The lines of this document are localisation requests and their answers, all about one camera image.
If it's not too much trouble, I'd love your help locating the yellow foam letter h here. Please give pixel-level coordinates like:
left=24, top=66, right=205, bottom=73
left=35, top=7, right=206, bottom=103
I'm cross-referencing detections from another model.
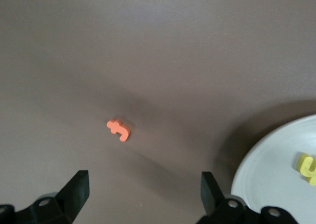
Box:
left=295, top=152, right=316, bottom=187

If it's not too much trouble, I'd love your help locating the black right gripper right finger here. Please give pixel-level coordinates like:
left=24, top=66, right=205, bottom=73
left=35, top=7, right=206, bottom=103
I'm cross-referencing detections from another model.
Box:
left=197, top=171, right=299, bottom=224

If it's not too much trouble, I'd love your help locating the orange foam letter f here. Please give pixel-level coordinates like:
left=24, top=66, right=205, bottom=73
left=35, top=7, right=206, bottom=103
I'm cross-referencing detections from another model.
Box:
left=106, top=118, right=131, bottom=143

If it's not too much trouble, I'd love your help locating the beige round plate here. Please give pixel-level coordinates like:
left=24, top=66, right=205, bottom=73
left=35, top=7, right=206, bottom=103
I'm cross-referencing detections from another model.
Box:
left=231, top=114, right=316, bottom=224

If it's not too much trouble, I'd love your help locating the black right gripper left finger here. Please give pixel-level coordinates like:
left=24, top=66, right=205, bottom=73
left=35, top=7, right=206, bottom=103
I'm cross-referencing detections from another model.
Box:
left=0, top=170, right=89, bottom=224

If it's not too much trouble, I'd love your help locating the brown table cover sheet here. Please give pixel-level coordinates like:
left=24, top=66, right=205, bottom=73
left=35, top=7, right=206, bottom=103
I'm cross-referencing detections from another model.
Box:
left=0, top=0, right=316, bottom=224

